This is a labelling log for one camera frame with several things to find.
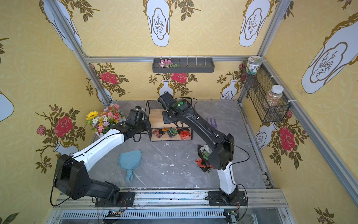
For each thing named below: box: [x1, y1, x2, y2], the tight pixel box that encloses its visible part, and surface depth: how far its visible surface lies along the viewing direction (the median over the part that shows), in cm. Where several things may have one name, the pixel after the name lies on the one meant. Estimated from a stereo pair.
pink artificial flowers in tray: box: [158, 58, 179, 68], surface depth 89 cm
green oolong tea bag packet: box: [202, 150, 211, 161], surface depth 90 cm
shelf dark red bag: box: [151, 128, 163, 139], surface depth 100 cm
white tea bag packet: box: [199, 143, 213, 154], surface depth 93 cm
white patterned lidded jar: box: [246, 55, 263, 76], surface depth 87 cm
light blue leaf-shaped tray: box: [118, 149, 143, 182], surface depth 90 cm
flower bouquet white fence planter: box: [85, 103, 125, 137], surface depth 90 cm
